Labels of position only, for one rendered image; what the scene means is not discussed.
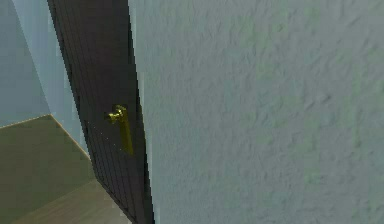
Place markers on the dark brown room door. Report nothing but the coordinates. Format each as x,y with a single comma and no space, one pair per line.
96,66

